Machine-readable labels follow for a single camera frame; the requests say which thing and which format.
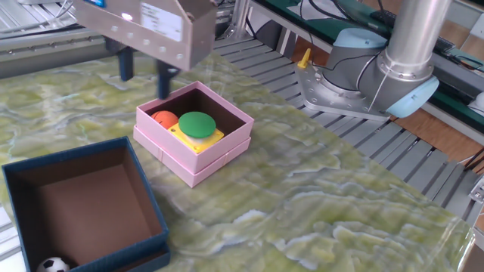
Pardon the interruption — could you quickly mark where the orange mini basketball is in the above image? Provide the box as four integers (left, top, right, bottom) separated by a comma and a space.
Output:
150, 110, 179, 130

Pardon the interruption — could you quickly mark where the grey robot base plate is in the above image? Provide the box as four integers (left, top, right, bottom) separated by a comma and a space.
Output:
294, 62, 396, 122

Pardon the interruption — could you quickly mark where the aluminium upright post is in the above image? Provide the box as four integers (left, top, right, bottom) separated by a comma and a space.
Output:
226, 0, 253, 39

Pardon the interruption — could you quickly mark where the metal corner bracket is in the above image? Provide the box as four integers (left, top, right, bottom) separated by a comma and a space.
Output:
468, 175, 484, 205

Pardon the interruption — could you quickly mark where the aluminium table rail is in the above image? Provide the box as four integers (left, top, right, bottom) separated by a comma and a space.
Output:
0, 14, 122, 80

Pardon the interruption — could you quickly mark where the yellow box green push button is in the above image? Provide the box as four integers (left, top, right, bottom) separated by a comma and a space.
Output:
167, 111, 225, 154

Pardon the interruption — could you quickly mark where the small soccer ball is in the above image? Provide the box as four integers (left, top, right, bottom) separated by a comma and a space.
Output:
36, 256, 71, 272

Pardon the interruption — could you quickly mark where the green marble pattern mat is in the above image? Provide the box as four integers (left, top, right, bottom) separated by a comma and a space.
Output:
0, 39, 476, 272

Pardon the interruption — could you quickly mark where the black cable black plug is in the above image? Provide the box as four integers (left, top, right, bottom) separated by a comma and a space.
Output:
0, 20, 82, 39

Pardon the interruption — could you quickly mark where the small yellow plastic piece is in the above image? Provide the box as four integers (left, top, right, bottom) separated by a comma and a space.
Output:
296, 48, 312, 70

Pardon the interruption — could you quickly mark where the pink open box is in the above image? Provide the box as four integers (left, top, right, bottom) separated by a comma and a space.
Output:
132, 81, 255, 189

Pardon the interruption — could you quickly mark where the dark blue box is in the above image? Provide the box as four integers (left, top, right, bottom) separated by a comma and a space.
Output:
2, 136, 171, 272

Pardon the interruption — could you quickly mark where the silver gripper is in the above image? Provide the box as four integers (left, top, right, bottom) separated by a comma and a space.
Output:
71, 0, 219, 100

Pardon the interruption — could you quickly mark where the white zip tie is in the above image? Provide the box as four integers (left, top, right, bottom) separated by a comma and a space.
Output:
367, 66, 392, 113

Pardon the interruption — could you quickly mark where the black keyboard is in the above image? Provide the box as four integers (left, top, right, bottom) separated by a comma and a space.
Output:
370, 9, 457, 54

